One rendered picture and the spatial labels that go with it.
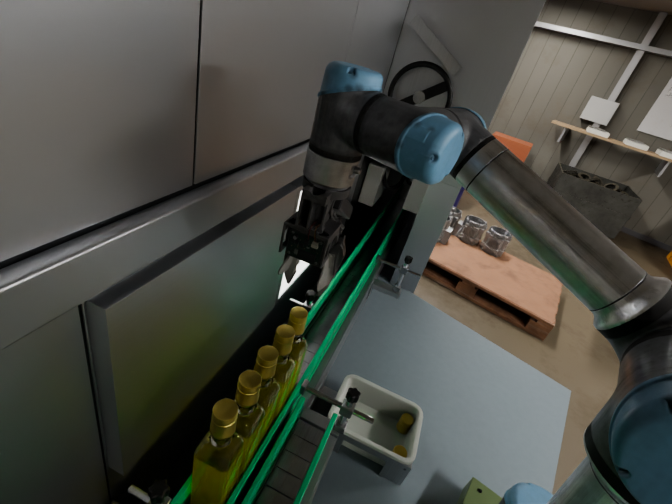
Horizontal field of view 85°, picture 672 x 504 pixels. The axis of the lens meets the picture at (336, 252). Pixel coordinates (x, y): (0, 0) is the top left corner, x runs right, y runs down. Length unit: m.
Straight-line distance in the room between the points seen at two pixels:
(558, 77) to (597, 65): 0.50
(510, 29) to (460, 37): 0.14
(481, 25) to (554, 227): 0.94
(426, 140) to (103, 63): 0.31
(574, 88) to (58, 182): 7.02
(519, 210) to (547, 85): 6.71
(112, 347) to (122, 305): 0.05
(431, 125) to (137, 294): 0.38
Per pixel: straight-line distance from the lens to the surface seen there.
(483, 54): 1.36
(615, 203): 6.10
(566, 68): 7.19
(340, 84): 0.48
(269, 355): 0.62
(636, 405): 0.43
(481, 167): 0.53
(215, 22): 0.50
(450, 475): 1.13
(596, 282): 0.53
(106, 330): 0.48
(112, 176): 0.43
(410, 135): 0.42
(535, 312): 3.23
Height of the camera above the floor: 1.62
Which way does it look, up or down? 31 degrees down
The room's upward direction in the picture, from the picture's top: 16 degrees clockwise
